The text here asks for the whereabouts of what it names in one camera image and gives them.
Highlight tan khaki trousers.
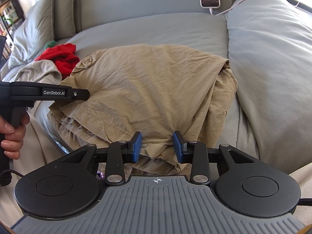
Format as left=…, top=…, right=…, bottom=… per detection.
left=48, top=44, right=238, bottom=175

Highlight red garment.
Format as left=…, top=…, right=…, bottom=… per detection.
left=35, top=43, right=80, bottom=79

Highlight grey duvet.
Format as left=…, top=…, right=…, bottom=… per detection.
left=226, top=0, right=311, bottom=173

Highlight green plush item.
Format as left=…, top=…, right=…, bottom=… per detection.
left=44, top=40, right=57, bottom=50

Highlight beige sweatshirt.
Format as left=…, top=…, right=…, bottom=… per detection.
left=1, top=60, right=62, bottom=87

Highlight grey pillow rear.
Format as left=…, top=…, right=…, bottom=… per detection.
left=54, top=0, right=76, bottom=41

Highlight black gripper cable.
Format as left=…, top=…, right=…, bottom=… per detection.
left=0, top=169, right=25, bottom=187

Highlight person left hand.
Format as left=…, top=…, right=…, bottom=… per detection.
left=1, top=113, right=30, bottom=160

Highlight grey pillow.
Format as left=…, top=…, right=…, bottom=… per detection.
left=54, top=0, right=76, bottom=41
left=8, top=0, right=54, bottom=70

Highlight grey pillow front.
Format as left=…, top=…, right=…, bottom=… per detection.
left=8, top=0, right=54, bottom=70

